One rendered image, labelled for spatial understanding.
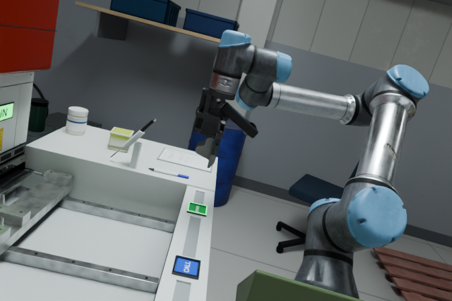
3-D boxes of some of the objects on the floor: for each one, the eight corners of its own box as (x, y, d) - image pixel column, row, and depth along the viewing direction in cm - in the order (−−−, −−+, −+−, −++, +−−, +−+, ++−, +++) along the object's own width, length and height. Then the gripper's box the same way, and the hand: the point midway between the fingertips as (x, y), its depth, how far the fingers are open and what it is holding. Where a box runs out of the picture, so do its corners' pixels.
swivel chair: (340, 242, 307) (385, 126, 280) (356, 287, 246) (415, 144, 219) (271, 221, 312) (308, 105, 286) (270, 259, 251) (317, 117, 225)
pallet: (398, 311, 231) (403, 299, 228) (365, 250, 304) (369, 240, 302) (557, 358, 226) (564, 347, 224) (484, 284, 300) (490, 275, 297)
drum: (230, 191, 354) (250, 122, 335) (225, 213, 303) (248, 133, 285) (183, 178, 356) (200, 108, 338) (171, 197, 306) (190, 117, 287)
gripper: (204, 84, 91) (187, 156, 96) (202, 89, 82) (183, 167, 87) (235, 93, 92) (216, 163, 97) (236, 97, 83) (215, 175, 88)
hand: (212, 163), depth 92 cm, fingers closed
